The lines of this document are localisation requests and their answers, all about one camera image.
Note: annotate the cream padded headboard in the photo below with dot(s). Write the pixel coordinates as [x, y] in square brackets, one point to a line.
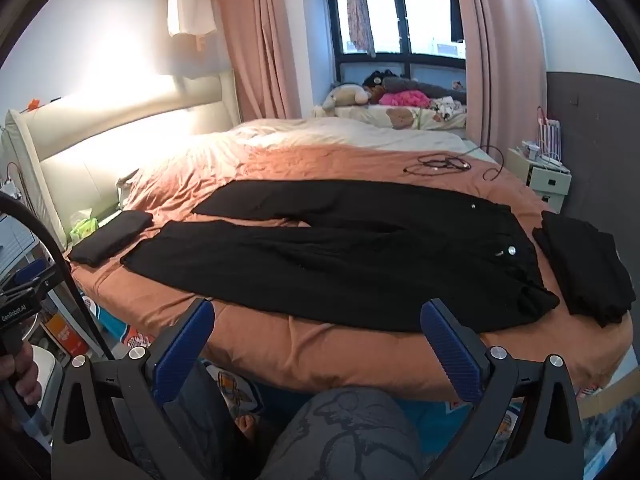
[100, 140]

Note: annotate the floral hanging garment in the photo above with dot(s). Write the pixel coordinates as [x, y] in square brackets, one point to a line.
[360, 20]

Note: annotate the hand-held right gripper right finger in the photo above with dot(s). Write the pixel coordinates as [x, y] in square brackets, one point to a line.
[450, 355]

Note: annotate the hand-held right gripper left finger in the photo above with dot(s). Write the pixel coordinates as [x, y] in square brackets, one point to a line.
[182, 355]

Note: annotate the black clothes pile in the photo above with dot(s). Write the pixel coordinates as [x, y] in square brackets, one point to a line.
[582, 270]

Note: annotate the white nightstand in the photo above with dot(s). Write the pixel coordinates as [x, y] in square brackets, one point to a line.
[547, 180]

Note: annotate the orange box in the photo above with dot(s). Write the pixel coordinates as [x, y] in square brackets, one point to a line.
[67, 337]

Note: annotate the pink curtain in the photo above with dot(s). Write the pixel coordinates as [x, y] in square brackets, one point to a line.
[255, 35]
[500, 60]

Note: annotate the brown blanket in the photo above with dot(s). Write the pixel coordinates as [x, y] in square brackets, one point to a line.
[350, 355]

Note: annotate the black pants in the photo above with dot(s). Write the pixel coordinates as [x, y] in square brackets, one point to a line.
[350, 265]
[110, 237]

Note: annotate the grey plush toy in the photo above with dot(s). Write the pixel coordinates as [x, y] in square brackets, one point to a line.
[425, 86]

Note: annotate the green tissue pack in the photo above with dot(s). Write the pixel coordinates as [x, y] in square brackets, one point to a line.
[82, 227]

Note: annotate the white hanging garment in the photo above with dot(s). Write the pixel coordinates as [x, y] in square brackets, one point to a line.
[190, 0]

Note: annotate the cream plush toy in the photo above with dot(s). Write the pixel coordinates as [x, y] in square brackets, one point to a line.
[345, 96]

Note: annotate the brown plush toy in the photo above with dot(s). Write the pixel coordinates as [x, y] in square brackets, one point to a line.
[378, 92]

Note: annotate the folded black pants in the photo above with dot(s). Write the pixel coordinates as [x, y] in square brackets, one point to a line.
[110, 237]

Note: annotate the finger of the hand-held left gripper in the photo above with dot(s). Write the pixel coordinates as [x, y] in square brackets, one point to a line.
[36, 265]
[35, 280]

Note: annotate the person's left hand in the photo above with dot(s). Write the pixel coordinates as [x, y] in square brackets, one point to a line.
[25, 380]

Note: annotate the black plush toy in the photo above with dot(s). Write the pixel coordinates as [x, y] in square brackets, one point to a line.
[375, 79]

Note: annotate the brown cardboard box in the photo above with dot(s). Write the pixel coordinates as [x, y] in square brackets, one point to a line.
[605, 400]

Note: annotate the black framed window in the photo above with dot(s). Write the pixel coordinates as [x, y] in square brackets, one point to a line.
[400, 57]

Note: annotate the person's leg in grey pants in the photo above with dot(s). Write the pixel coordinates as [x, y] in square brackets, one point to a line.
[345, 435]

